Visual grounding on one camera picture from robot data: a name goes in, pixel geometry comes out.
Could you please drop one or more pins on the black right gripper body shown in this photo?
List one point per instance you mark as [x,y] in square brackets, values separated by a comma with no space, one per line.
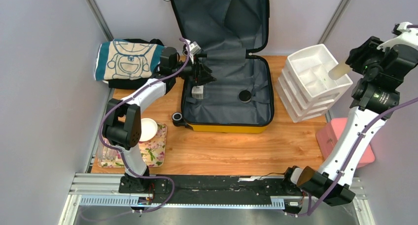
[364,59]

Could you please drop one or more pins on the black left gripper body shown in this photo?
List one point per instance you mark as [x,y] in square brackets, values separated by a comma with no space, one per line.
[191,70]

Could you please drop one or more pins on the small silver white box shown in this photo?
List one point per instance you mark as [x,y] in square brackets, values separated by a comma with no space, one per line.
[197,92]

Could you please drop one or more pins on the beige gold cosmetic tube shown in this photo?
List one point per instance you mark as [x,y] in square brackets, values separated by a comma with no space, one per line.
[339,70]

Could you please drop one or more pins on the round black compact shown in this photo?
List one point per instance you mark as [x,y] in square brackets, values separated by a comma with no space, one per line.
[245,96]

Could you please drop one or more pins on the yellow cartoon hard-shell suitcase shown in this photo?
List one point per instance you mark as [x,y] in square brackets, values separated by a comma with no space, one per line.
[230,33]

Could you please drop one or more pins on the black garment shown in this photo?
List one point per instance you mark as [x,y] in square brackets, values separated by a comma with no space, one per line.
[130,83]

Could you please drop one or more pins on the teal cream cartoon shirt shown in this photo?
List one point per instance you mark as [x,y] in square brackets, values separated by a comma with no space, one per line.
[105,53]

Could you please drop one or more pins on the pink jewelry box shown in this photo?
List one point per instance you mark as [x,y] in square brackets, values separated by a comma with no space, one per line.
[328,136]

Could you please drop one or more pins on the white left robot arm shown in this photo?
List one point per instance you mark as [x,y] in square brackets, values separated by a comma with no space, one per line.
[121,125]

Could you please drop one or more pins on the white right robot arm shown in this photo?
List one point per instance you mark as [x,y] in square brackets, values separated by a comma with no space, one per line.
[383,66]

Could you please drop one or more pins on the white drawer organizer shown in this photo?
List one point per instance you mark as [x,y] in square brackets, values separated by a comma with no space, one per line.
[304,85]

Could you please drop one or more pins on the white small bowl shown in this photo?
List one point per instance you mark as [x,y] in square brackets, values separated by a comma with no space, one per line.
[149,129]

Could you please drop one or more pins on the floral tray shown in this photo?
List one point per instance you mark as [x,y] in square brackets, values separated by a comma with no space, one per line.
[152,151]

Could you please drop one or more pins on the clear glass cup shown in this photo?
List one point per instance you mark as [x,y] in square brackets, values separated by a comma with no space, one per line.
[104,153]

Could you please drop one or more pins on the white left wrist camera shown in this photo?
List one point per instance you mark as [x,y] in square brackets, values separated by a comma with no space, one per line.
[194,48]

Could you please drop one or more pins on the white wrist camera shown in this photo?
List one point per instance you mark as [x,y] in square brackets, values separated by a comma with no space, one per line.
[194,48]
[405,28]

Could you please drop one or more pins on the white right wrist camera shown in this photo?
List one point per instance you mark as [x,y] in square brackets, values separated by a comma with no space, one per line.
[405,28]

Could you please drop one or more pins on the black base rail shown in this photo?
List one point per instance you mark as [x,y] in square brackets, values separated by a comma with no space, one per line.
[213,189]

